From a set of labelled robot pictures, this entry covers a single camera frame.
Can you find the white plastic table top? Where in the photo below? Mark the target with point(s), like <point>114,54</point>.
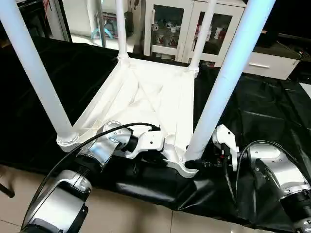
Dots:
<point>146,92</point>

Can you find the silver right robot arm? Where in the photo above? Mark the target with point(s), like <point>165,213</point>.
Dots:
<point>277,170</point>

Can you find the black work mat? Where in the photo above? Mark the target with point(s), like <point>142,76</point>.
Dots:
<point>272,111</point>

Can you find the white drawer unit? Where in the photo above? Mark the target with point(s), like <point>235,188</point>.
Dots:
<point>272,60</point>

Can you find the white glass-door cabinet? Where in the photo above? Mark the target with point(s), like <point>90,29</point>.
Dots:
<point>170,24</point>

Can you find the teal storage box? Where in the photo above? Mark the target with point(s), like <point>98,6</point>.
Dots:
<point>109,24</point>

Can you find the black box yellow label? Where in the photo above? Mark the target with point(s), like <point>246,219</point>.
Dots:
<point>272,22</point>

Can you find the black metal stand leg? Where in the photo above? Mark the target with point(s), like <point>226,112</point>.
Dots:
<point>6,189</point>

